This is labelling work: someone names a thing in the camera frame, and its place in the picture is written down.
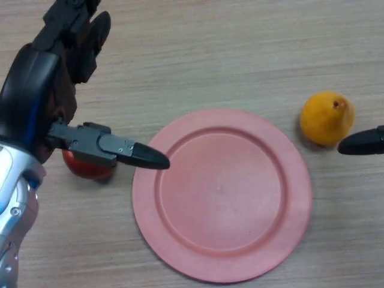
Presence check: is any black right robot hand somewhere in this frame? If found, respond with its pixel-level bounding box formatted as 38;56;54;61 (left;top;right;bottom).
337;125;384;156

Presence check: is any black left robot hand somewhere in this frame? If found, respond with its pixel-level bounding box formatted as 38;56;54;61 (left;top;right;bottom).
0;0;171;170

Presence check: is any red apple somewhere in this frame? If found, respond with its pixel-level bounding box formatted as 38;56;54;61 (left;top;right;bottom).
62;149;116;181

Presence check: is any pink round plate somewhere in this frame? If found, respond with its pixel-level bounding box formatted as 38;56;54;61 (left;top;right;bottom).
131;108;313;284

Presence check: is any yellow pear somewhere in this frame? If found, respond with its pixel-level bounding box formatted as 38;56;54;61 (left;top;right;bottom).
299;91;356;147

